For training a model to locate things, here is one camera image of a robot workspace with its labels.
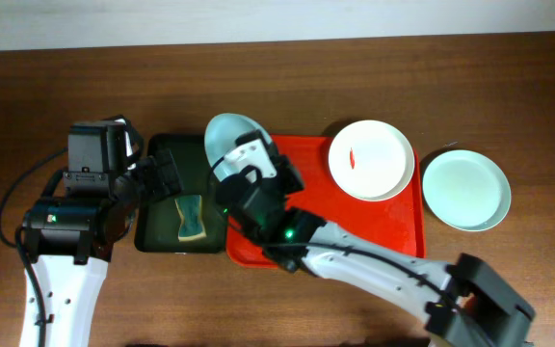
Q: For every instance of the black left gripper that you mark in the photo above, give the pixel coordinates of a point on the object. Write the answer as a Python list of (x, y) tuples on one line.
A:
[(163, 174)]

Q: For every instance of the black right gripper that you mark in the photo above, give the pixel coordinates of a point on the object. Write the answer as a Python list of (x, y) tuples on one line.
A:
[(287, 172)]

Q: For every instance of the green yellow sponge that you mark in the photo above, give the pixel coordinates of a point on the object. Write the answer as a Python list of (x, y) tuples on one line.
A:
[(191, 226)]

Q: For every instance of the white plate with red smear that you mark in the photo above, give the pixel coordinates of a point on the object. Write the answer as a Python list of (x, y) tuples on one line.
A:
[(225, 125)]

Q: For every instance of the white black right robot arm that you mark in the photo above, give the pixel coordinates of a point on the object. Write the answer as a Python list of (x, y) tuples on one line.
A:
[(462, 304)]

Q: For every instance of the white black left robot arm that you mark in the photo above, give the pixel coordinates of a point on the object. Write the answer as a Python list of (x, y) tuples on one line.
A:
[(66, 239)]

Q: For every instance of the black rectangular tray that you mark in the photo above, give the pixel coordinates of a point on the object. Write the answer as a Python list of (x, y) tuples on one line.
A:
[(159, 224)]

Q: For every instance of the white plate at tray corner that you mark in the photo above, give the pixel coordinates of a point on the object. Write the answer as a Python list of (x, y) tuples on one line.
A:
[(371, 160)]

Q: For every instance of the red plastic tray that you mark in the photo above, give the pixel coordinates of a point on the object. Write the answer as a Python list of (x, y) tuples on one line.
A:
[(396, 223)]

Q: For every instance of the white clean plate on table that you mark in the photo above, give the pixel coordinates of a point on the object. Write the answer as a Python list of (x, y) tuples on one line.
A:
[(466, 190)]

